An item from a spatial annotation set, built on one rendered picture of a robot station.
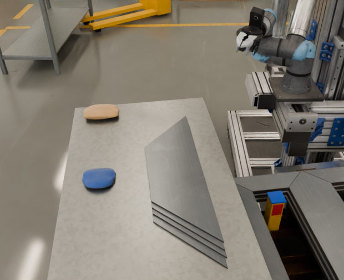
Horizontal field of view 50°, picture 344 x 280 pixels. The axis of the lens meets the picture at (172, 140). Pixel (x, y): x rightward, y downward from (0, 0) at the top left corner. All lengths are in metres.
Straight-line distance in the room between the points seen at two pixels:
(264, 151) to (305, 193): 1.28
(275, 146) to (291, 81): 1.10
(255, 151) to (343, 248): 1.51
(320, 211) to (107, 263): 0.84
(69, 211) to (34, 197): 1.68
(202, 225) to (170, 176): 0.24
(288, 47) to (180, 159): 0.62
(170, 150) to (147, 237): 0.39
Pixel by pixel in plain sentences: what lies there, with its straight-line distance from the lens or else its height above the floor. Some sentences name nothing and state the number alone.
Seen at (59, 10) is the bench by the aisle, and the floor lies 0.23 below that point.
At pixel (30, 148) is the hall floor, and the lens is 3.42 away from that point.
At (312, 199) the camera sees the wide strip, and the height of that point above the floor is 0.87.
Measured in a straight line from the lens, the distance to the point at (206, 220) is 1.15.
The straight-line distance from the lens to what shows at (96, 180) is 1.30.
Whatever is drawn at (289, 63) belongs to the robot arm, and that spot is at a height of 1.18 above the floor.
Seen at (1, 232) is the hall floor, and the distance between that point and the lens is 2.78.
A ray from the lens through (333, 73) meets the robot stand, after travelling 2.05.
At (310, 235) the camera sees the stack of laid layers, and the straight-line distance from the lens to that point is 1.48.
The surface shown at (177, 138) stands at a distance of 1.46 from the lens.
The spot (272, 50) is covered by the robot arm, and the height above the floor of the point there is 1.34.
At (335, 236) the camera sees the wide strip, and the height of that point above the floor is 0.87.
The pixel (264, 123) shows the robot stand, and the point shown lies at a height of 0.21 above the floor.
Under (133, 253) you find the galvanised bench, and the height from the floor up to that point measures 1.05.
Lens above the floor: 1.94
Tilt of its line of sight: 37 degrees down
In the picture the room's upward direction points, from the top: 2 degrees counter-clockwise
